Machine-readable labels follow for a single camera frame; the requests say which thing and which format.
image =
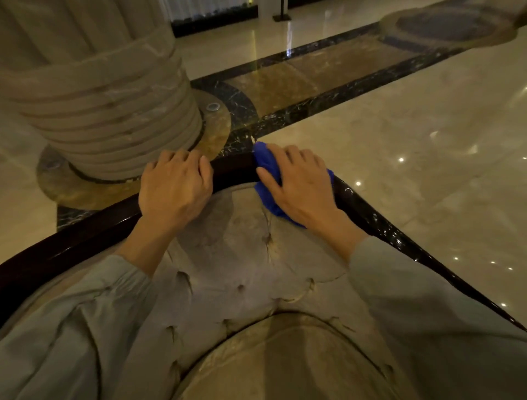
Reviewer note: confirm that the beige marble column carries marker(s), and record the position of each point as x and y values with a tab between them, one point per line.
103	90

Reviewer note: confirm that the person's right little finger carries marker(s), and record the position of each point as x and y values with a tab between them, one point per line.
321	162

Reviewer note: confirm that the person's left hand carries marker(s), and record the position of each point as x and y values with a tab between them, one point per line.
173	191

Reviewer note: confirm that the round recessed floor light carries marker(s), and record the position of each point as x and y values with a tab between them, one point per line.
213	107
51	164

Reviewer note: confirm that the person's left thumb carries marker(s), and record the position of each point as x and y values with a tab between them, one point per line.
206	175

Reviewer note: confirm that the person's left forearm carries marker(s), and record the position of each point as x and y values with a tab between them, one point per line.
103	296

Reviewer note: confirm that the person's right middle finger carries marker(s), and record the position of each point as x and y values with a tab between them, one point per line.
295	153

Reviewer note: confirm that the person's right hand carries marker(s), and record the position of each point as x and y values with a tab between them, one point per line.
304	189

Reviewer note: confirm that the blue cleaning cloth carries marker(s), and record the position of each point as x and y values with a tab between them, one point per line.
267	165

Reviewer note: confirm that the person's left middle finger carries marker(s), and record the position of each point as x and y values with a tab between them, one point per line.
180	155

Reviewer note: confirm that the person's left little finger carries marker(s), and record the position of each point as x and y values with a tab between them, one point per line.
150	167

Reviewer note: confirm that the person's right forearm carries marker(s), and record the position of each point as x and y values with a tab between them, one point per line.
411	305

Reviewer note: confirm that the black stand post with base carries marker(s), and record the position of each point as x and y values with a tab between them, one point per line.
281	15

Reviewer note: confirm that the person's right thumb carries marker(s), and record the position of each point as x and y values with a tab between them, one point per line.
268	179

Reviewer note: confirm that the tufted chair with dark frame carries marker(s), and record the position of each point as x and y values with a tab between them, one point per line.
255	272

